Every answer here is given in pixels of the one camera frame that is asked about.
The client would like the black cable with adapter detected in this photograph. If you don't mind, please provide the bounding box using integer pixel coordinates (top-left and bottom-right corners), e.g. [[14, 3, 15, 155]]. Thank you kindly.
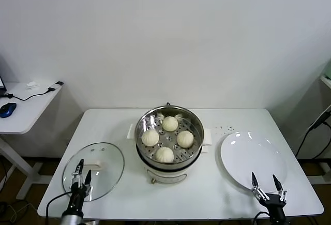
[[0, 81, 65, 101]]

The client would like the blue computer mouse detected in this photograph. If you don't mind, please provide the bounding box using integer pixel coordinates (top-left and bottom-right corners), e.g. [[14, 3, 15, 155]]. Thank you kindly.
[[0, 102, 17, 118]]

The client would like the black hanging power cable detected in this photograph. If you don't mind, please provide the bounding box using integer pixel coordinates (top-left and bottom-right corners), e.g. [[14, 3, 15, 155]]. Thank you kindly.
[[295, 102, 331, 158]]

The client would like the black laptop screen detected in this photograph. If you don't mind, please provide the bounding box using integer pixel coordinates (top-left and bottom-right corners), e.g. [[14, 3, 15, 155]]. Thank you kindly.
[[0, 76, 8, 97]]

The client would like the white shelf board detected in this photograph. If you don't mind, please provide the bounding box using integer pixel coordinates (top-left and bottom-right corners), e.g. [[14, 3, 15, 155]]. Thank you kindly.
[[320, 75, 331, 90]]

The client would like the white floor cable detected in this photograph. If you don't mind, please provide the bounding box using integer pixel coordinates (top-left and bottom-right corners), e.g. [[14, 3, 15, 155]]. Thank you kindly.
[[9, 201, 39, 222]]

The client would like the white side table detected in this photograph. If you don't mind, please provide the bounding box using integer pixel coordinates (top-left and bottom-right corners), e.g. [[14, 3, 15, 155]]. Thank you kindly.
[[0, 81, 65, 200]]

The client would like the cream electric cooking pot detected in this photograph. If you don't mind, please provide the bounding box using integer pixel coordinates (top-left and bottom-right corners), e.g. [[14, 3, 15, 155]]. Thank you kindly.
[[126, 123, 213, 185]]

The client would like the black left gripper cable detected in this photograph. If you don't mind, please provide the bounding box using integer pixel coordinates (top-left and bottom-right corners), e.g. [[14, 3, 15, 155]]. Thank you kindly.
[[46, 192, 72, 218]]

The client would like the white steamed baozi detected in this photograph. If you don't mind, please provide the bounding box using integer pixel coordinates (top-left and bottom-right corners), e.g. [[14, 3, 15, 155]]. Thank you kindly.
[[141, 130, 160, 147], [176, 131, 194, 148], [162, 116, 178, 132], [155, 146, 174, 163]]

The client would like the perforated steel steamer basket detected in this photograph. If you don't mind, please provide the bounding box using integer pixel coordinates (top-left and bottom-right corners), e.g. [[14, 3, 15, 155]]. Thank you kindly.
[[134, 107, 204, 171]]

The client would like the white stand base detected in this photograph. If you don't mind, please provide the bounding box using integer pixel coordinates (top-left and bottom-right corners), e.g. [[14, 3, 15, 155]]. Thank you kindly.
[[318, 161, 331, 184]]

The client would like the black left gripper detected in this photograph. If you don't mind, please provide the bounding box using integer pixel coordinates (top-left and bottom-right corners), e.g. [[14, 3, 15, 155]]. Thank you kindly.
[[65, 158, 93, 217]]

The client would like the white round plate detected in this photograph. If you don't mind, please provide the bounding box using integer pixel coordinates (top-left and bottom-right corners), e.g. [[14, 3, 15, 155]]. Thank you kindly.
[[220, 131, 288, 193]]

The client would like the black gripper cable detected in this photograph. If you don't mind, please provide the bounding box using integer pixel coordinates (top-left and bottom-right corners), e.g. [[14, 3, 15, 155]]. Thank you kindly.
[[252, 211, 272, 225], [46, 192, 72, 218]]

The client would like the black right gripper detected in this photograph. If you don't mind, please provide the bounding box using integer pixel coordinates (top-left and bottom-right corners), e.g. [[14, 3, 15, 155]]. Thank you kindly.
[[251, 172, 288, 225]]

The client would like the glass lid with cream handle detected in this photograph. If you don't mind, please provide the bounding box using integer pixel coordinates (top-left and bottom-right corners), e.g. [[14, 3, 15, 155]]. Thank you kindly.
[[61, 142, 125, 202]]

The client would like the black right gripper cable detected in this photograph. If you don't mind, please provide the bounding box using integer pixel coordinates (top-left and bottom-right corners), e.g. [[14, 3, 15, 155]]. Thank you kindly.
[[252, 211, 272, 225]]

